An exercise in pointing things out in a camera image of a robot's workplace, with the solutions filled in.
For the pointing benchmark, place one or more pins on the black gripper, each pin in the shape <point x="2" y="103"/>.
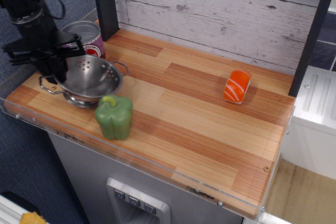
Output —
<point x="41" y="41"/>

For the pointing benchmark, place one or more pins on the silver metal colander bowl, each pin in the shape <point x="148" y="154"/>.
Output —
<point x="88" y="79"/>

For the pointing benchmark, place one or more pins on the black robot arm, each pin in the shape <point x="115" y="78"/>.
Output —
<point x="19" y="8"/>

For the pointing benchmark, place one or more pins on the cherries toy can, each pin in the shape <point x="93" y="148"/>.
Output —
<point x="90" y="34"/>

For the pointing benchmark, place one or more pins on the green toy bell pepper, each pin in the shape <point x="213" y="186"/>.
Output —
<point x="114" y="116"/>

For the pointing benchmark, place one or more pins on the grey toy fridge cabinet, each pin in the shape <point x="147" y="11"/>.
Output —
<point x="114" y="191"/>

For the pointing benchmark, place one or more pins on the yellow black object bottom left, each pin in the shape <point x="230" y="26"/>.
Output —
<point x="15" y="209"/>

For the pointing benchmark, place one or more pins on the orange salmon sushi toy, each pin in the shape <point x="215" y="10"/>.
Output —
<point x="236" y="86"/>

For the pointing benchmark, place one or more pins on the white toy sink counter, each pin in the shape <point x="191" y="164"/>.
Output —
<point x="310" y="139"/>

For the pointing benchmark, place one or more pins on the dark right shelf post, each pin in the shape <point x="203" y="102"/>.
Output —
<point x="314" y="32"/>

